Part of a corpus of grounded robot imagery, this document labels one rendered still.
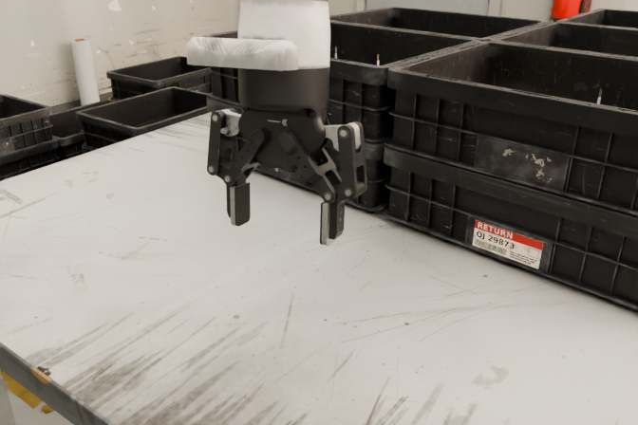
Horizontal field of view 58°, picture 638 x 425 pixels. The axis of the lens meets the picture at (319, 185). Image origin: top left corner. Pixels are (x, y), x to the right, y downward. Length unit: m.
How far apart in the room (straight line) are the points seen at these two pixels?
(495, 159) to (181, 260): 0.42
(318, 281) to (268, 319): 0.09
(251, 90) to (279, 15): 0.06
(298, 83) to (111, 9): 3.77
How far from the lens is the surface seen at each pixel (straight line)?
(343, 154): 0.45
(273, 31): 0.44
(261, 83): 0.45
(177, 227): 0.87
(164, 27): 4.48
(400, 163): 0.80
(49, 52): 3.96
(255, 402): 0.57
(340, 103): 0.85
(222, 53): 0.42
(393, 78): 0.77
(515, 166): 0.72
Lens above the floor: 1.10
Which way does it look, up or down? 24 degrees down
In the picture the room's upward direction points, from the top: straight up
